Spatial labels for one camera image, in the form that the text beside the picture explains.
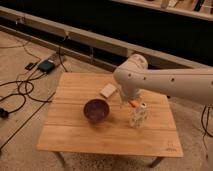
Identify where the white patterned bottle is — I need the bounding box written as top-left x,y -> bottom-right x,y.
129,102 -> 147,128

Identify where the black cable on floor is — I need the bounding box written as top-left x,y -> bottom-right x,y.
0,71 -> 56,151

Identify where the purple bowl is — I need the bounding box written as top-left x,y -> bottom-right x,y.
83,99 -> 110,124

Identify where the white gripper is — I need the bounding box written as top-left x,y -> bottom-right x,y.
120,89 -> 139,103

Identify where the black power adapter box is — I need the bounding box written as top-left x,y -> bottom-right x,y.
38,60 -> 55,73

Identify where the white sponge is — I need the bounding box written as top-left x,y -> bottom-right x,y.
100,83 -> 117,98

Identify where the black plug on floor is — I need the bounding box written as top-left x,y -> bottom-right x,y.
0,108 -> 9,119

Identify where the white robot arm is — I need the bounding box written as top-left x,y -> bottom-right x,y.
113,54 -> 213,107

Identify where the wooden table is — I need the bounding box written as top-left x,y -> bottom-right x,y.
37,73 -> 183,159

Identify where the small black device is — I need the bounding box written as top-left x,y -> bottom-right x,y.
25,62 -> 37,71

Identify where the black cable right side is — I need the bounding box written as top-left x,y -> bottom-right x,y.
200,105 -> 213,161

